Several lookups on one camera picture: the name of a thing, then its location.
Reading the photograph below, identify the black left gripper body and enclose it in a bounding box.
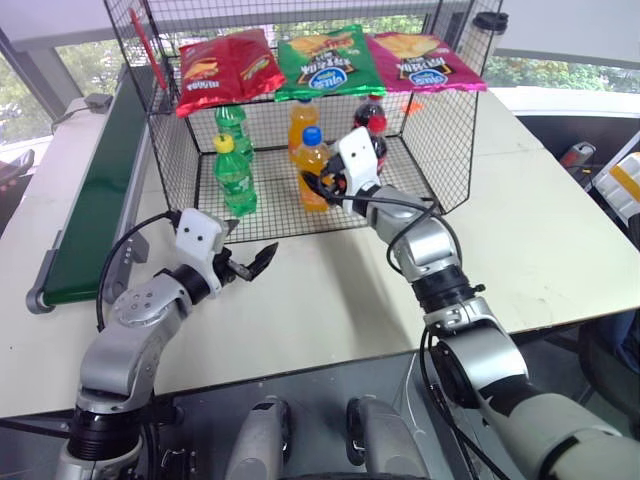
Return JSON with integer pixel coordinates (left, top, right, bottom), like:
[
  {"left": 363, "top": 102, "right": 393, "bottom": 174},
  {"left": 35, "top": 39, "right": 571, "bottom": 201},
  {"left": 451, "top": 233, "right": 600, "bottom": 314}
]
[{"left": 212, "top": 244, "right": 254, "bottom": 287}]

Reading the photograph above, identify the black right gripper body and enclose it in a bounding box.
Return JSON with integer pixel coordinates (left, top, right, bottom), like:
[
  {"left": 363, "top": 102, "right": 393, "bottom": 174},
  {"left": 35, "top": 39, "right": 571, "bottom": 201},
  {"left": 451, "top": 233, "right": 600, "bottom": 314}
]
[{"left": 319, "top": 155, "right": 352, "bottom": 202}]

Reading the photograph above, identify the orange soda bottle blue cap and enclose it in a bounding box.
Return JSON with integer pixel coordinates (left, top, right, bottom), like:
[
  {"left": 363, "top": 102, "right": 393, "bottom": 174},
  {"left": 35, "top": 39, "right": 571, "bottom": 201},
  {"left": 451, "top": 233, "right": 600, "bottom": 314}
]
[
  {"left": 294, "top": 125, "right": 335, "bottom": 214},
  {"left": 286, "top": 97, "right": 322, "bottom": 162}
]

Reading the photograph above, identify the grey conveyor control panel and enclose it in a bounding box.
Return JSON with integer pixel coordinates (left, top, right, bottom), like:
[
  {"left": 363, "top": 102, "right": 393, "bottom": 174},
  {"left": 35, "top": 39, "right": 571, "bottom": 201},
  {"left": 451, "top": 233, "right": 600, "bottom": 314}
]
[{"left": 116, "top": 233, "right": 152, "bottom": 267}]

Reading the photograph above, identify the green conveyor belt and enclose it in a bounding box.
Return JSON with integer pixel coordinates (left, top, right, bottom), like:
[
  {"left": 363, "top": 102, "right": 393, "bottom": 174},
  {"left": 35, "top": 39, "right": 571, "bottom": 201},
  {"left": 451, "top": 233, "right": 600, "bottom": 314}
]
[{"left": 25, "top": 63, "right": 167, "bottom": 316}]

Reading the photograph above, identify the cola bottle red cap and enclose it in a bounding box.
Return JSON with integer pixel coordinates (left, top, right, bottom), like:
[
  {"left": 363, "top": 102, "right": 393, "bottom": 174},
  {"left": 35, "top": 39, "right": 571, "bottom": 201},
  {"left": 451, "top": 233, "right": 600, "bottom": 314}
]
[
  {"left": 352, "top": 93, "right": 389, "bottom": 137},
  {"left": 368, "top": 131, "right": 390, "bottom": 177}
]

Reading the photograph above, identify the green soda bottle yellow cap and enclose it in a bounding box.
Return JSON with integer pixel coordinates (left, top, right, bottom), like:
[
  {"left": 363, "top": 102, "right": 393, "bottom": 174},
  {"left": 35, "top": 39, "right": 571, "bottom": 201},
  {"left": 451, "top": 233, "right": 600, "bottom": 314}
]
[{"left": 212, "top": 133, "right": 259, "bottom": 218}]

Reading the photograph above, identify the green chip bag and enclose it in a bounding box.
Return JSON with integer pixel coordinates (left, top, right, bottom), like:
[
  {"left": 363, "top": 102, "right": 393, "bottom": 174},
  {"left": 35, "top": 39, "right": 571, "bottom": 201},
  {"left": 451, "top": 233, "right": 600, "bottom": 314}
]
[{"left": 273, "top": 23, "right": 388, "bottom": 103}]

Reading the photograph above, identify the magenta chip bag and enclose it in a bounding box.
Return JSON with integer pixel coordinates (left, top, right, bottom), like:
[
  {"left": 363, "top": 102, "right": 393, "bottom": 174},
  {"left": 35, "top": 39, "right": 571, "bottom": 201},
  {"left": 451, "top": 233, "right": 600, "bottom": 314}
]
[{"left": 366, "top": 31, "right": 488, "bottom": 94}]

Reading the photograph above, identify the red chip bag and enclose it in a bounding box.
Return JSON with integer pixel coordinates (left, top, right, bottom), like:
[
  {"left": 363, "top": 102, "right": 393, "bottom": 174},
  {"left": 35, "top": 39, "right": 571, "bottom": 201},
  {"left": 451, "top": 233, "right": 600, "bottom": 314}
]
[{"left": 175, "top": 28, "right": 288, "bottom": 119}]

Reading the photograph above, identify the grey rounded robot leg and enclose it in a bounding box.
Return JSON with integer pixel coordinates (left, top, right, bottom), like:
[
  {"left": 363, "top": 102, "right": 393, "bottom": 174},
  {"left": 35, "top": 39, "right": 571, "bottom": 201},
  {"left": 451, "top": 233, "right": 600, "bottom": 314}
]
[
  {"left": 346, "top": 396, "right": 442, "bottom": 480},
  {"left": 223, "top": 396, "right": 294, "bottom": 480}
]

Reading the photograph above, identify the white cup black lid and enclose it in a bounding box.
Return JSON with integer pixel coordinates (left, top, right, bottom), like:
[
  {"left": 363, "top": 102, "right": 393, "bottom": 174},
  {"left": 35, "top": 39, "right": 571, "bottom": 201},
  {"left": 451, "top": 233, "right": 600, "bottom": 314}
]
[{"left": 461, "top": 10, "right": 511, "bottom": 82}]

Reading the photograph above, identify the red plastic strip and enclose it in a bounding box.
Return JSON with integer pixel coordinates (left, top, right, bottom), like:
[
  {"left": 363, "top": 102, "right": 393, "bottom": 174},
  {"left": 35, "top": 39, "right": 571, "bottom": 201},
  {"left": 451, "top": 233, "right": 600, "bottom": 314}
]
[{"left": 127, "top": 6, "right": 169, "bottom": 92}]

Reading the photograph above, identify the dark chair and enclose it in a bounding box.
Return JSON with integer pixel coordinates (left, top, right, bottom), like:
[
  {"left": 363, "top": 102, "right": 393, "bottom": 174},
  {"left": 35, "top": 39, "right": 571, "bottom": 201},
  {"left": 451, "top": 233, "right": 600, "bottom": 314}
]
[{"left": 0, "top": 148, "right": 37, "bottom": 237}]

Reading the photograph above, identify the black and red tool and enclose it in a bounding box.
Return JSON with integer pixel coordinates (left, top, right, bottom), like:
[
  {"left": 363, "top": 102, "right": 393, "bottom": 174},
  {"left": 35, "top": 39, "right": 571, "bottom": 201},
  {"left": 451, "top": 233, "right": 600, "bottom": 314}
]
[{"left": 558, "top": 140, "right": 597, "bottom": 175}]

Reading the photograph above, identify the white and yellow box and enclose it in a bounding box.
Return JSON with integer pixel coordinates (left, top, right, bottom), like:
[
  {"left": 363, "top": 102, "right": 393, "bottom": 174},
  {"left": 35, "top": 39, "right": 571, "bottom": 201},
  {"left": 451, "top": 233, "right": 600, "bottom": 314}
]
[{"left": 596, "top": 151, "right": 640, "bottom": 217}]

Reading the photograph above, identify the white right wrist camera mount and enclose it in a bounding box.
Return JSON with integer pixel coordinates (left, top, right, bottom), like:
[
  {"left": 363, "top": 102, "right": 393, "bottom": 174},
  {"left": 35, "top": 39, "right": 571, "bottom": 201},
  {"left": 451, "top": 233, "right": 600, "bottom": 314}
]
[{"left": 336, "top": 125, "right": 387, "bottom": 197}]

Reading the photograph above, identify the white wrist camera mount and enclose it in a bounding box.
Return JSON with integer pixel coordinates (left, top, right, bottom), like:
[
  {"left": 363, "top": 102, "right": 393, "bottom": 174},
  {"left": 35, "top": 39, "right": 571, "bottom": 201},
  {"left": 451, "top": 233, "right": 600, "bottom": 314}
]
[
  {"left": 174, "top": 208, "right": 227, "bottom": 297},
  {"left": 336, "top": 125, "right": 387, "bottom": 197}
]

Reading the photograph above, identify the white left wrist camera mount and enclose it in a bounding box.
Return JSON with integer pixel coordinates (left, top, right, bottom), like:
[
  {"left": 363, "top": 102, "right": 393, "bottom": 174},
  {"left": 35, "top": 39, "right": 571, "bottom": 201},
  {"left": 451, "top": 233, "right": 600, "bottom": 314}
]
[{"left": 174, "top": 208, "right": 227, "bottom": 297}]

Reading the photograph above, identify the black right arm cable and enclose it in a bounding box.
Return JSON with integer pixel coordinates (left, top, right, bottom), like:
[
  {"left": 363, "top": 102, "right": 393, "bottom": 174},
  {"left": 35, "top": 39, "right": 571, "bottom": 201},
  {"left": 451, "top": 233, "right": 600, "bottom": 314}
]
[{"left": 327, "top": 191, "right": 464, "bottom": 274}]

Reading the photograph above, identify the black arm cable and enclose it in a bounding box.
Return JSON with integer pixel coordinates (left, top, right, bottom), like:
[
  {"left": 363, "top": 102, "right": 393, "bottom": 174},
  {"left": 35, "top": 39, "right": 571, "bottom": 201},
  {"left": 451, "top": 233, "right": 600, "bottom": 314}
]
[
  {"left": 95, "top": 210, "right": 182, "bottom": 332},
  {"left": 327, "top": 191, "right": 464, "bottom": 274}
]

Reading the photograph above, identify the black wire rack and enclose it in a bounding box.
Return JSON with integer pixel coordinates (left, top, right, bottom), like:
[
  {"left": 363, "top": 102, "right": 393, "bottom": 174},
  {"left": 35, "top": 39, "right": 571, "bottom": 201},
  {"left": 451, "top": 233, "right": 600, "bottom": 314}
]
[{"left": 102, "top": 0, "right": 504, "bottom": 247}]

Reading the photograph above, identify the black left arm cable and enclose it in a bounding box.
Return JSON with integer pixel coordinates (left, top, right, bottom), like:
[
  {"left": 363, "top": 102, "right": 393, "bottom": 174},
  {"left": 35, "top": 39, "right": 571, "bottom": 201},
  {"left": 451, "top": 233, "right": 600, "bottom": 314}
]
[{"left": 95, "top": 210, "right": 182, "bottom": 332}]

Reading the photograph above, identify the thin black lower cable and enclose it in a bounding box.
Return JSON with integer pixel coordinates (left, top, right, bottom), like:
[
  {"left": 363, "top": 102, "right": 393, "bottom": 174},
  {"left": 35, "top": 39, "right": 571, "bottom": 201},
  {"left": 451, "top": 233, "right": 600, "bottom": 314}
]
[{"left": 418, "top": 324, "right": 502, "bottom": 480}]

